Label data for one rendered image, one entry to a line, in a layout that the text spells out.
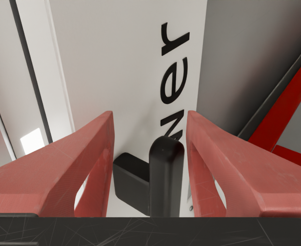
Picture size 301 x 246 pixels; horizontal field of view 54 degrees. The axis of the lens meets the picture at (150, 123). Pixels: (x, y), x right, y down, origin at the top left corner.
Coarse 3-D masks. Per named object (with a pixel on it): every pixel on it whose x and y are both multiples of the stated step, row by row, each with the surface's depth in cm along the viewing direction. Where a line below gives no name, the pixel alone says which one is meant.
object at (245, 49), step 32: (224, 0) 24; (256, 0) 30; (288, 0) 40; (224, 32) 26; (256, 32) 33; (288, 32) 48; (224, 64) 29; (256, 64) 38; (288, 64) 58; (224, 96) 32; (256, 96) 45; (224, 128) 37
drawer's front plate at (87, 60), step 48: (48, 0) 9; (96, 0) 10; (144, 0) 13; (192, 0) 16; (48, 48) 10; (96, 48) 11; (144, 48) 14; (192, 48) 18; (48, 96) 12; (96, 96) 12; (144, 96) 15; (192, 96) 20; (144, 144) 17
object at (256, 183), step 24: (192, 120) 11; (192, 144) 12; (216, 144) 8; (240, 144) 8; (192, 168) 12; (216, 168) 8; (240, 168) 7; (264, 168) 7; (288, 168) 7; (192, 192) 12; (216, 192) 11; (240, 192) 6; (264, 192) 5; (288, 192) 5; (216, 216) 10; (240, 216) 6; (264, 216) 5; (288, 216) 5
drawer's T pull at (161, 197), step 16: (160, 144) 12; (176, 144) 12; (128, 160) 15; (160, 160) 12; (176, 160) 12; (128, 176) 14; (144, 176) 14; (160, 176) 13; (176, 176) 13; (128, 192) 15; (144, 192) 14; (160, 192) 13; (176, 192) 14; (144, 208) 15; (160, 208) 14; (176, 208) 14
